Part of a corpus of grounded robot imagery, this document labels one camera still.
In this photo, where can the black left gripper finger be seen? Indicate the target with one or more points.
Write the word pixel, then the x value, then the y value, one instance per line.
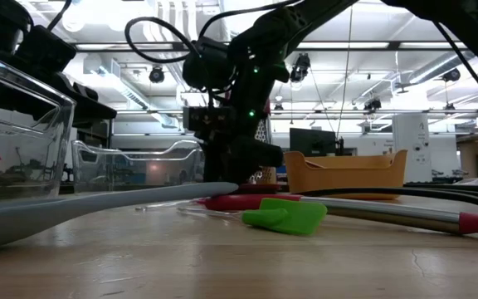
pixel 84 90
pixel 94 110

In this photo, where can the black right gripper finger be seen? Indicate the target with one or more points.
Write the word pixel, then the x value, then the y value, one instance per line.
pixel 259 153
pixel 221 160

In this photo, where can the green mini silicone spatula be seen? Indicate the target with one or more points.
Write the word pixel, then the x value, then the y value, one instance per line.
pixel 293 216

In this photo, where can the grey silicone spoon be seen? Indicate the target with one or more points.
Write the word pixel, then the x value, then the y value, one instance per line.
pixel 56 212

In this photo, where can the black nylon slotted spoon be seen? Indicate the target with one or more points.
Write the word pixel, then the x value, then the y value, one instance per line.
pixel 388 192

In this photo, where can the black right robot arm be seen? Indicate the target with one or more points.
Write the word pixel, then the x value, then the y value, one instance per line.
pixel 297 21

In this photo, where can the black computer monitor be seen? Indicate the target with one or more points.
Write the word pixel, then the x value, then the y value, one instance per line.
pixel 311 142

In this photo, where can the black ceiling spotlight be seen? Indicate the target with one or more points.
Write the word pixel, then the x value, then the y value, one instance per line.
pixel 452 75
pixel 372 104
pixel 300 66
pixel 156 75

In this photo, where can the upper clear plastic container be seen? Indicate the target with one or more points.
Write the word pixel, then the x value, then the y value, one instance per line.
pixel 139 158

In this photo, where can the orange plastic basket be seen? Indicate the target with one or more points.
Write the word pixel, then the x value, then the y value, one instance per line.
pixel 347 174

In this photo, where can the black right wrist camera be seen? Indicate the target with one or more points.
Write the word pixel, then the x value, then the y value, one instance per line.
pixel 206 62

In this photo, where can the black aluminium table frame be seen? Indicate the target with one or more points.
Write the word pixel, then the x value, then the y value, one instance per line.
pixel 471 185

